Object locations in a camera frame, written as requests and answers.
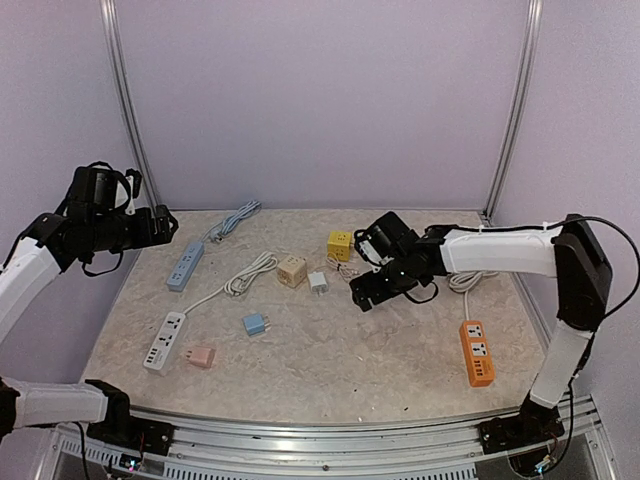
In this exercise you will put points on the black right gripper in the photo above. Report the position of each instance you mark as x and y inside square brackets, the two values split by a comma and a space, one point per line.
[379, 282]

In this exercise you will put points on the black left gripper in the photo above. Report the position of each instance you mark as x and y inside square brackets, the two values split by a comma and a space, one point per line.
[146, 235]

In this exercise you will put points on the blue usb charger plug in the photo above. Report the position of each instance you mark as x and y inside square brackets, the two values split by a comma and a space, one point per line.
[255, 324]

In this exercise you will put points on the orange power strip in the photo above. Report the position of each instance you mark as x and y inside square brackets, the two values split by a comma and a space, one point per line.
[478, 360]

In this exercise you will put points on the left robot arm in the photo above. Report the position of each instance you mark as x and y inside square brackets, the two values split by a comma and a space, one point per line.
[97, 214]

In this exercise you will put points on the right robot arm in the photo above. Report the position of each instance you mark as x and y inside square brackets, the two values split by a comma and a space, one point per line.
[566, 251]

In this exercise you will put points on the pink usb charger plug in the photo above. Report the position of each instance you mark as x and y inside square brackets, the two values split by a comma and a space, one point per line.
[201, 357]

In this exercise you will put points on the blue power strip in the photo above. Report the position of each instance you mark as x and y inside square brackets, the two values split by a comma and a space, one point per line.
[185, 266]

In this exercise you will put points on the yellow cube socket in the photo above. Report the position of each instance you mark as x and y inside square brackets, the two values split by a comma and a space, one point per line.
[339, 245]

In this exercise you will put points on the beige cube socket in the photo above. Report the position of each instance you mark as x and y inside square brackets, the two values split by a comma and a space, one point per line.
[291, 271]

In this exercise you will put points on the white power strip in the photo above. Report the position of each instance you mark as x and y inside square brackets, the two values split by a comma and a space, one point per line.
[164, 348]

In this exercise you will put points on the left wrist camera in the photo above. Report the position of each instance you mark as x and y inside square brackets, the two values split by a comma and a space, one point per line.
[127, 191]

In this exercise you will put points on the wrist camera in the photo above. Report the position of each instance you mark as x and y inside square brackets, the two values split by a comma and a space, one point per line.
[127, 191]
[389, 237]

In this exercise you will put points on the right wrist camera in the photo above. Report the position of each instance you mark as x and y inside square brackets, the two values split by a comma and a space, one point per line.
[389, 237]

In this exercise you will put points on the left aluminium frame post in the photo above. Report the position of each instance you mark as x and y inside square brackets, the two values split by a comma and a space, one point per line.
[108, 10]

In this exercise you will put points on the aluminium frame post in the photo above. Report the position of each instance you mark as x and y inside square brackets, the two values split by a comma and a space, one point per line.
[517, 107]
[108, 10]

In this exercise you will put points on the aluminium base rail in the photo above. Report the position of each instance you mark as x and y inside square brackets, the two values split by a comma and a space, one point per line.
[202, 448]

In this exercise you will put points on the right aluminium frame post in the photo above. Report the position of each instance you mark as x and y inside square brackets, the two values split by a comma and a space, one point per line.
[517, 107]

